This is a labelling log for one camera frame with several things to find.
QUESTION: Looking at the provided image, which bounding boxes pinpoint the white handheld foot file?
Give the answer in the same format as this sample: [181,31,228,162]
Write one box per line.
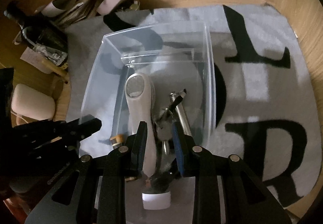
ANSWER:
[124,73,157,177]

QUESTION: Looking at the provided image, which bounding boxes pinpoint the grey rug with black letters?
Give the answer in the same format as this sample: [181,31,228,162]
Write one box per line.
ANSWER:
[66,5,322,208]

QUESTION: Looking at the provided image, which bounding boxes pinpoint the silver metal flashlight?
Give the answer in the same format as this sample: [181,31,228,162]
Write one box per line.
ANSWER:
[169,89,192,136]

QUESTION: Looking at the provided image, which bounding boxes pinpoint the stack of papers and booklets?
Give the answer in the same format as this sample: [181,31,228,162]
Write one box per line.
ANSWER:
[40,0,98,29]

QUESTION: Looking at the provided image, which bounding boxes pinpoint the clear acrylic storage box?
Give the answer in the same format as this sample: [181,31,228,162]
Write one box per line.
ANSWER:
[78,20,218,224]

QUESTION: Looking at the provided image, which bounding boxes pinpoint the white note card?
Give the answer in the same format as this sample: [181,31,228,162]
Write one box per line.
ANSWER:
[20,47,52,74]

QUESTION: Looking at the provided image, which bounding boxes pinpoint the white cylindrical speaker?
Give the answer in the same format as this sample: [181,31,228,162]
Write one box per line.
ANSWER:
[11,83,55,121]

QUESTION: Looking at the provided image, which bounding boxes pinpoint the silver keys with ring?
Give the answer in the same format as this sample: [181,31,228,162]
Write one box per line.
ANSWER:
[153,108,172,155]

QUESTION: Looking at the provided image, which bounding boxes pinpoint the black tube with gold cap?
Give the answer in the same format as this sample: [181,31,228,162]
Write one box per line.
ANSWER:
[109,134,124,149]

